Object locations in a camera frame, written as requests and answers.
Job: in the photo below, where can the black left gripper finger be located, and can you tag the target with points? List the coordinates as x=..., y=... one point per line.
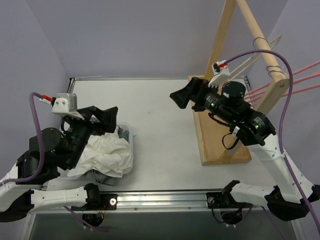
x=90, y=113
x=107, y=119

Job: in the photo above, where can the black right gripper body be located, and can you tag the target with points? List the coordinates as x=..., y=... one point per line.
x=196, y=93

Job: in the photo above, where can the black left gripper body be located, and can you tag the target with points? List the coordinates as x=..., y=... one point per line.
x=90, y=119

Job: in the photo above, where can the blue denim skirt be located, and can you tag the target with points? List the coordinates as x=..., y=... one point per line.
x=126, y=133

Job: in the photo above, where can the white skirt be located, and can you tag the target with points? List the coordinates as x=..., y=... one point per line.
x=107, y=154

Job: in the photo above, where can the grey pleated skirt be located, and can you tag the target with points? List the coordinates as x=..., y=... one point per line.
x=100, y=178

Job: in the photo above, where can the wooden hanger with metal hook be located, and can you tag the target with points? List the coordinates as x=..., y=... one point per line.
x=254, y=57

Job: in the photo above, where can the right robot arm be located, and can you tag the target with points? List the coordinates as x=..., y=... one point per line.
x=254, y=130

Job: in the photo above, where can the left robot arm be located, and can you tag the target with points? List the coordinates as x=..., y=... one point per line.
x=21, y=190

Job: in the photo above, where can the white plastic basket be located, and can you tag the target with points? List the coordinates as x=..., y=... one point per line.
x=65, y=183

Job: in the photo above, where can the wooden clothes rack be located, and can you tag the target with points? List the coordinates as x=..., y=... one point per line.
x=216, y=144

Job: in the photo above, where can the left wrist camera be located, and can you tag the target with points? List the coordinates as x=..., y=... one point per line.
x=65, y=104

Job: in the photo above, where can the aluminium front rail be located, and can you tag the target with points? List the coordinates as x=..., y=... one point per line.
x=162, y=200

